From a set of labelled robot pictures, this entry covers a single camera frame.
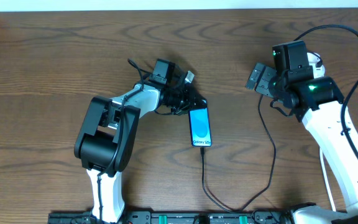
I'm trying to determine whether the black USB charging cable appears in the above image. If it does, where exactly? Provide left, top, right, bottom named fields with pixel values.
left=200, top=93, right=278, bottom=213

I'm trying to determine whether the blue Galaxy smartphone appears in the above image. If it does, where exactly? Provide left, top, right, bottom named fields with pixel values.
left=189, top=108, right=212, bottom=147

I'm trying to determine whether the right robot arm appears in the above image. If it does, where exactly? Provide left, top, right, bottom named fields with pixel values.
left=246, top=40, right=358, bottom=223

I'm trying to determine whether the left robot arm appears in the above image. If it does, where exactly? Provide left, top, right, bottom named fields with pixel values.
left=74, top=58, right=206, bottom=223

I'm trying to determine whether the white power strip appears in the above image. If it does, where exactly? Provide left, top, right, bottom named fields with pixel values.
left=307, top=52, right=326, bottom=78

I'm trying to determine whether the black left camera cable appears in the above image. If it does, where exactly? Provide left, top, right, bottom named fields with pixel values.
left=96, top=58, right=192, bottom=223

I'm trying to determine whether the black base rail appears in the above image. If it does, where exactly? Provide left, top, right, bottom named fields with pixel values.
left=47, top=210, right=292, bottom=224

